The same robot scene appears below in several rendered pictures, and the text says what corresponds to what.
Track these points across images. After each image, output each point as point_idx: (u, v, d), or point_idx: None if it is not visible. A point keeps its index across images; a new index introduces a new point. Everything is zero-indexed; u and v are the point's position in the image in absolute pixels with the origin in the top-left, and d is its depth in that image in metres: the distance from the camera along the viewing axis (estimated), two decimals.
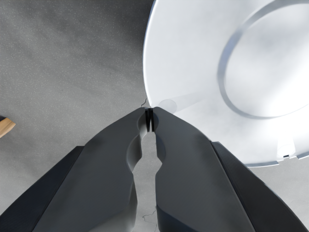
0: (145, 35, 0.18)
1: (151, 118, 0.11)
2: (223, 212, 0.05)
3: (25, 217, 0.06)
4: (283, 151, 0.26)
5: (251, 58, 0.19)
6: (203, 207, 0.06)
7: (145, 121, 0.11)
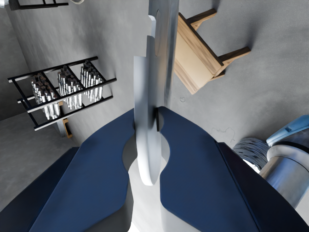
0: (141, 170, 0.13)
1: (157, 118, 0.11)
2: (228, 213, 0.05)
3: (20, 219, 0.06)
4: None
5: None
6: (207, 208, 0.06)
7: None
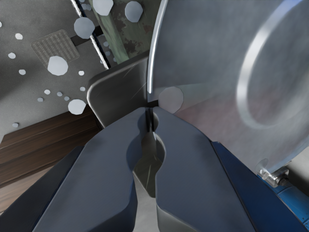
0: None
1: (151, 118, 0.11)
2: (223, 212, 0.05)
3: (25, 217, 0.06)
4: None
5: (271, 104, 0.18)
6: (203, 207, 0.06)
7: (145, 121, 0.11)
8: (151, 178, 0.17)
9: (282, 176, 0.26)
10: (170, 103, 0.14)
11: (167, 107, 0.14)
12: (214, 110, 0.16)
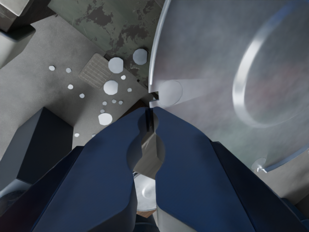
0: None
1: (151, 118, 0.11)
2: (223, 212, 0.05)
3: (25, 217, 0.06)
4: None
5: None
6: (203, 207, 0.06)
7: (145, 121, 0.11)
8: None
9: None
10: (259, 163, 0.25)
11: (260, 164, 0.25)
12: (280, 135, 0.23)
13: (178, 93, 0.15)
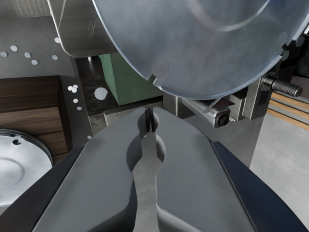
0: None
1: (151, 118, 0.11)
2: (223, 212, 0.05)
3: (25, 217, 0.06)
4: None
5: None
6: (203, 207, 0.06)
7: (145, 121, 0.11)
8: (66, 14, 0.15)
9: (223, 113, 0.25)
10: (282, 39, 0.25)
11: (284, 38, 0.25)
12: (282, 3, 0.22)
13: (164, 63, 0.20)
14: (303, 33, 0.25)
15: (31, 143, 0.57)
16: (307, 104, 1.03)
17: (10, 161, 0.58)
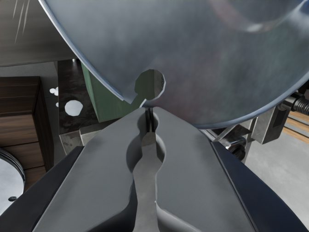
0: None
1: (151, 118, 0.11)
2: (223, 212, 0.05)
3: (25, 217, 0.06)
4: None
5: None
6: (203, 207, 0.06)
7: (145, 121, 0.11)
8: None
9: (238, 146, 0.18)
10: None
11: None
12: None
13: None
14: None
15: None
16: (304, 114, 1.00)
17: None
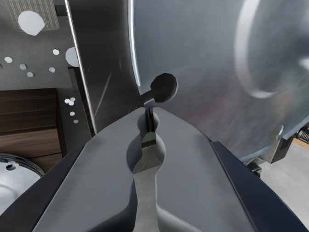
0: None
1: (151, 118, 0.11)
2: (223, 212, 0.05)
3: (25, 217, 0.06)
4: None
5: (281, 3, 0.13)
6: (203, 207, 0.06)
7: (145, 121, 0.11)
8: (105, 100, 0.12)
9: (255, 174, 0.23)
10: None
11: None
12: None
13: None
14: None
15: (26, 168, 0.53)
16: None
17: (2, 188, 0.53)
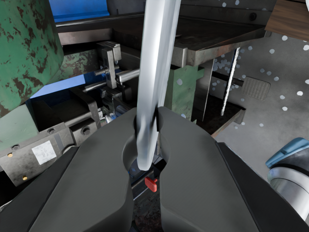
0: None
1: (157, 118, 0.11)
2: (228, 213, 0.05)
3: (20, 219, 0.06)
4: None
5: None
6: (207, 208, 0.06)
7: None
8: None
9: (117, 81, 0.61)
10: None
11: None
12: None
13: None
14: (103, 90, 0.74)
15: (306, 5, 0.51)
16: None
17: None
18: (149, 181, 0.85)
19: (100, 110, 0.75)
